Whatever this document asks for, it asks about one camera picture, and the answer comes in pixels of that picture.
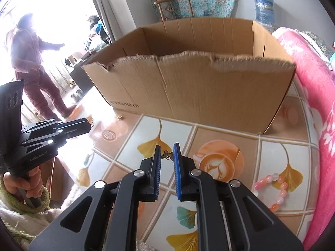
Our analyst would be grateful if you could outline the pink bead bracelet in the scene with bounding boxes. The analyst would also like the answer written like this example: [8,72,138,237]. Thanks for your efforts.
[253,172,290,213]

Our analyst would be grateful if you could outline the person's left hand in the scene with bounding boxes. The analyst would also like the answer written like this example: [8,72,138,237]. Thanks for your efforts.
[3,167,45,202]

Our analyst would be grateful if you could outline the dark cabinet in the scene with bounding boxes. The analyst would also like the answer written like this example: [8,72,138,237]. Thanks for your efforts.
[69,50,110,96]

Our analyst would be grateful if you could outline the pink floral blanket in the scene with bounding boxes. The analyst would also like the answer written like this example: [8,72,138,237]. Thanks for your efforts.
[272,26,335,251]

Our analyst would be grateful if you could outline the person's left forearm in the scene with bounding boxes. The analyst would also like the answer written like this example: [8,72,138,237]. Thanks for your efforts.
[0,180,63,251]

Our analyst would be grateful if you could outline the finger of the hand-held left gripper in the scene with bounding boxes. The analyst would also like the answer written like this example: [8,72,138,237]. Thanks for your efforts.
[58,118,92,129]
[59,127,92,140]

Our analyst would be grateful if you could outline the grey curtain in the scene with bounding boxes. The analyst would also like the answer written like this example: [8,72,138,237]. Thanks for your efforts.
[84,0,126,42]

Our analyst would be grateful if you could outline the blue water jug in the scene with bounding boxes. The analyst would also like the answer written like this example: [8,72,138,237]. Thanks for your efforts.
[253,0,276,28]

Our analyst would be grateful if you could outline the grey lace cloth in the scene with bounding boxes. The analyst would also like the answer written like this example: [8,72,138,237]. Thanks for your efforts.
[296,30,335,71]

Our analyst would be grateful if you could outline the pile of clothes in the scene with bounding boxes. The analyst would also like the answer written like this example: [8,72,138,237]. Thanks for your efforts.
[84,16,113,50]

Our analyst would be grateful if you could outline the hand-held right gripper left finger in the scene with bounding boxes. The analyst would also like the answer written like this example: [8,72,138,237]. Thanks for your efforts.
[28,144,162,251]

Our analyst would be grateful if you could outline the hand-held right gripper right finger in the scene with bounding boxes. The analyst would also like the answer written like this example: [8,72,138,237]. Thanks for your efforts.
[173,142,305,251]

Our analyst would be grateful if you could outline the brown cardboard box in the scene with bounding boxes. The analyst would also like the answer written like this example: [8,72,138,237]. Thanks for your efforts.
[82,18,297,135]

